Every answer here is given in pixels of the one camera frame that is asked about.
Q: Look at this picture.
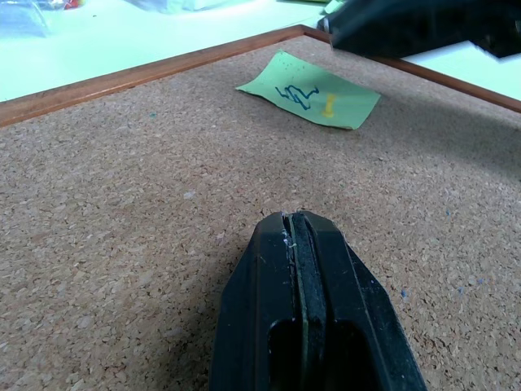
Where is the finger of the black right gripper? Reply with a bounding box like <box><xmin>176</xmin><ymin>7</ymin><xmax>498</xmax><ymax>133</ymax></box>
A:
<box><xmin>317</xmin><ymin>0</ymin><xmax>521</xmax><ymax>59</ymax></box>

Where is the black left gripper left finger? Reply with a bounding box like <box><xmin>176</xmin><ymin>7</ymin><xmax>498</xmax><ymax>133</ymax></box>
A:
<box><xmin>208</xmin><ymin>212</ymin><xmax>306</xmax><ymax>391</ymax></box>

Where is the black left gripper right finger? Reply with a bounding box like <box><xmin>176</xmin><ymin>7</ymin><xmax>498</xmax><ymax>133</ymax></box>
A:
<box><xmin>284</xmin><ymin>209</ymin><xmax>429</xmax><ymax>391</ymax></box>

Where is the green note with blue scribble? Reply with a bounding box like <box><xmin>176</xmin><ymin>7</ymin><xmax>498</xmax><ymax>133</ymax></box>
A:
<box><xmin>234</xmin><ymin>49</ymin><xmax>382</xmax><ymax>131</ymax></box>

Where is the clear plastic tray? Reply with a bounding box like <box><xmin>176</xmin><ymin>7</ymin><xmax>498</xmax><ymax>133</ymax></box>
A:
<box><xmin>121</xmin><ymin>0</ymin><xmax>231</xmax><ymax>15</ymax></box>

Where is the clear plastic box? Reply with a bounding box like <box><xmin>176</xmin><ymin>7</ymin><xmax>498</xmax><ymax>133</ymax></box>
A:
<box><xmin>0</xmin><ymin>0</ymin><xmax>54</xmax><ymax>38</ymax></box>

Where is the yellow pushpin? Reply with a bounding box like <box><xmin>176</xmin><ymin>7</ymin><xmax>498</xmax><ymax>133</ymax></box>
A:
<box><xmin>321</xmin><ymin>94</ymin><xmax>339</xmax><ymax>120</ymax></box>

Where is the cork board with wooden frame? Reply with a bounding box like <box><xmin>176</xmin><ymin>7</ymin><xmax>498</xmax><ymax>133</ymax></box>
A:
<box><xmin>0</xmin><ymin>24</ymin><xmax>521</xmax><ymax>391</ymax></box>

